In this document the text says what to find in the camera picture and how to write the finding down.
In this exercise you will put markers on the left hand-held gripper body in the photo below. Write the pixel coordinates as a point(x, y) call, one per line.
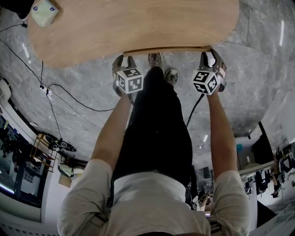
point(130, 80)

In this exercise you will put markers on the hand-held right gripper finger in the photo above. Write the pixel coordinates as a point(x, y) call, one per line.
point(204, 61)
point(217, 60)

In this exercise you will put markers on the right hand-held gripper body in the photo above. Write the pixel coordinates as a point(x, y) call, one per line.
point(205, 81)

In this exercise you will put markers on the wooden drawer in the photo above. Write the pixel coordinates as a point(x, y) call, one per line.
point(166, 49)

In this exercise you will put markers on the person's right forearm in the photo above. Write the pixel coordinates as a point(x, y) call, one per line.
point(221, 138)

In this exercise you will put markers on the person's left forearm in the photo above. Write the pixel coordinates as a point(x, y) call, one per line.
point(110, 133)

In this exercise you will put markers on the wooden desk top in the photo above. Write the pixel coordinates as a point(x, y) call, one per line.
point(138, 23)

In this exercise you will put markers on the person's right shoe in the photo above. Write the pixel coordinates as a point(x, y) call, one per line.
point(171, 77)

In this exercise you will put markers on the person's black trousers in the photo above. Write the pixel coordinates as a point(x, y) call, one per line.
point(156, 126)

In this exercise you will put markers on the white power strip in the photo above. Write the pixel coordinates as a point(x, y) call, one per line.
point(48, 92)

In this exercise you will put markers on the black desk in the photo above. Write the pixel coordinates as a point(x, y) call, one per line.
point(262, 145)

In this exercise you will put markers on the pale tissue box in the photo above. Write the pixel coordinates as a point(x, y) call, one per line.
point(43, 13)

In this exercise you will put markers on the green bag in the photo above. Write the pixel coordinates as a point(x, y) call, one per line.
point(65, 170)

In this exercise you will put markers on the orange metal rack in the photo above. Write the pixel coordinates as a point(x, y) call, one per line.
point(43, 156)

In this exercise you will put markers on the black furniture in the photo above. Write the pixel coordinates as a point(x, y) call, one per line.
point(13, 7)

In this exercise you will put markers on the brown cardboard sheet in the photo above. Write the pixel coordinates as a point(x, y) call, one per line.
point(65, 181)

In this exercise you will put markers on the person's beige shirt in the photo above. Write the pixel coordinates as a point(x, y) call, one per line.
point(149, 202)

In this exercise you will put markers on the blue framed glass partition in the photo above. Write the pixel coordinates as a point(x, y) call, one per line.
point(25, 175)

